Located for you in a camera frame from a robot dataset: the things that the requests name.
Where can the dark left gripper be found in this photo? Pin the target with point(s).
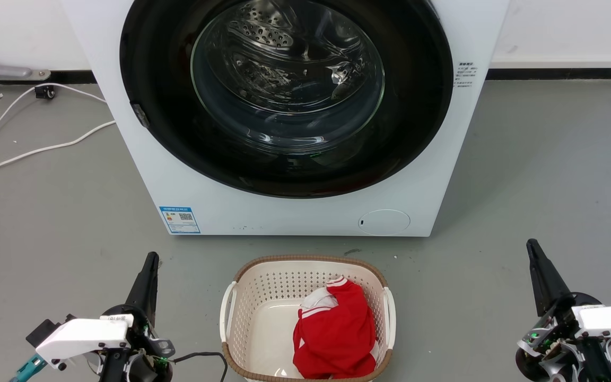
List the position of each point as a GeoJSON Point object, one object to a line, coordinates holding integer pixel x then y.
{"type": "Point", "coordinates": [146, 345]}

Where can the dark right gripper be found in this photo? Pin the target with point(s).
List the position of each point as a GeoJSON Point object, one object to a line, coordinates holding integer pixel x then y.
{"type": "Point", "coordinates": [552, 334]}

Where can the black round glass washer door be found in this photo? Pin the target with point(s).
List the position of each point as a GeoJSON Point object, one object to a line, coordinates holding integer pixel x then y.
{"type": "Point", "coordinates": [417, 132]}

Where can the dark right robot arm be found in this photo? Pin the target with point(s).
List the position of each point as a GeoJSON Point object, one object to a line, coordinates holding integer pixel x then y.
{"type": "Point", "coordinates": [592, 366]}

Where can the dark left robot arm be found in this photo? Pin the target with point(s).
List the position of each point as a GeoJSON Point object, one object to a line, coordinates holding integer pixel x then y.
{"type": "Point", "coordinates": [114, 370]}

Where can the white front-load washing machine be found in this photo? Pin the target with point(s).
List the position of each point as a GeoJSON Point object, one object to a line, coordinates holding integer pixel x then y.
{"type": "Point", "coordinates": [284, 215]}

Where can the blue energy label sticker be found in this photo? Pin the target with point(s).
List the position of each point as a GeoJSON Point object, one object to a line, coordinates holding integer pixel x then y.
{"type": "Point", "coordinates": [180, 220]}

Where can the cream plastic laundry basket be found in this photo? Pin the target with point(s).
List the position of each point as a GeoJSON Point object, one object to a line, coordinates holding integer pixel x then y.
{"type": "Point", "coordinates": [263, 286]}

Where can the round white filter cover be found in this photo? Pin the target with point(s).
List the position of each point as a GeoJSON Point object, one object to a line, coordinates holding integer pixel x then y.
{"type": "Point", "coordinates": [385, 222]}

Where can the red and white garment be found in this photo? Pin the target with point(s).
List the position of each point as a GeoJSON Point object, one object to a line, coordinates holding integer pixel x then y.
{"type": "Point", "coordinates": [337, 329]}

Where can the small printed text sticker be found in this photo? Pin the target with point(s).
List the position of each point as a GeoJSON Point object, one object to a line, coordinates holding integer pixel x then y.
{"type": "Point", "coordinates": [465, 75]}

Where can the small black plug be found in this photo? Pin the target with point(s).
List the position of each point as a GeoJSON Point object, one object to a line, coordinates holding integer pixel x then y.
{"type": "Point", "coordinates": [44, 92]}

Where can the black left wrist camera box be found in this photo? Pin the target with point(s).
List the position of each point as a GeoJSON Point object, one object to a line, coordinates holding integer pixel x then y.
{"type": "Point", "coordinates": [43, 331]}

